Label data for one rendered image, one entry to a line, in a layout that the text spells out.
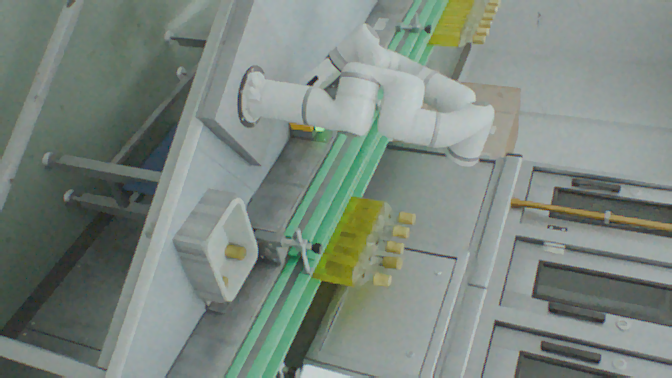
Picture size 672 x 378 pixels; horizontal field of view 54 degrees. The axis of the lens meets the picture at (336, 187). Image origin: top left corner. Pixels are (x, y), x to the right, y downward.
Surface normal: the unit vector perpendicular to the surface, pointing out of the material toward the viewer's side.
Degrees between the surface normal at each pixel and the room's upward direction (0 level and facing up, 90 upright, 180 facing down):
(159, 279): 0
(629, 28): 90
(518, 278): 90
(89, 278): 90
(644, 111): 90
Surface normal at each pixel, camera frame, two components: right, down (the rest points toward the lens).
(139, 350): 0.93, 0.16
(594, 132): -0.13, -0.72
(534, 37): -0.36, 0.68
